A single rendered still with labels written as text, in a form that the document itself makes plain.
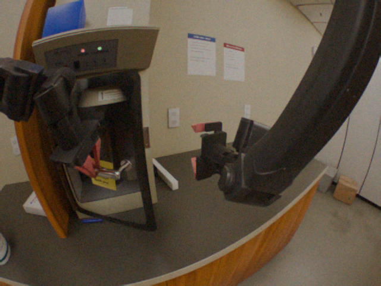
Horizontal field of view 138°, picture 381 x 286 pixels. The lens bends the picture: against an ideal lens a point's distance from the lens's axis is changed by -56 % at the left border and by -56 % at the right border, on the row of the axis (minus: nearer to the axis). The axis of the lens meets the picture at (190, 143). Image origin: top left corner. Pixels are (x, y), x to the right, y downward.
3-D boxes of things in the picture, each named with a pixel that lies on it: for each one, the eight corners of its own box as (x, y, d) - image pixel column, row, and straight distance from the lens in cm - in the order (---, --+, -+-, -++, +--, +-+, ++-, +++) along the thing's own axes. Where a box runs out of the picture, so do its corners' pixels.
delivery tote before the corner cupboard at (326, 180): (296, 180, 294) (302, 162, 280) (306, 173, 331) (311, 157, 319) (325, 196, 282) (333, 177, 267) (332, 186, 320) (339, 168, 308)
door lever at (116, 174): (98, 166, 41) (96, 156, 40) (133, 170, 36) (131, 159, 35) (85, 177, 38) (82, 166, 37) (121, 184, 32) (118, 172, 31)
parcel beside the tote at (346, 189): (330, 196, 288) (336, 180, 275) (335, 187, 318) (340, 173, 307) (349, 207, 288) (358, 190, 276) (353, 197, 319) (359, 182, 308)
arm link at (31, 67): (3, 117, 31) (11, 64, 27) (24, 90, 40) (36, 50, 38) (59, 135, 29) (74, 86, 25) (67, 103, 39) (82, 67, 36)
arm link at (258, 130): (220, 195, 24) (269, 205, 28) (249, 115, 22) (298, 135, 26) (211, 167, 35) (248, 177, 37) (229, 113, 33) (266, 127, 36)
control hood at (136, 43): (43, 83, 53) (45, 50, 55) (148, 68, 51) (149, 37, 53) (28, 83, 43) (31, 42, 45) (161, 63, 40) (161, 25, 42)
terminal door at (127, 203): (77, 209, 63) (47, 89, 52) (158, 231, 48) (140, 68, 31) (75, 211, 63) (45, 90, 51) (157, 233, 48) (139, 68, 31)
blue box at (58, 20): (52, 47, 53) (56, 21, 57) (83, 41, 51) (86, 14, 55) (41, 39, 45) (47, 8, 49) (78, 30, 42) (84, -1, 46)
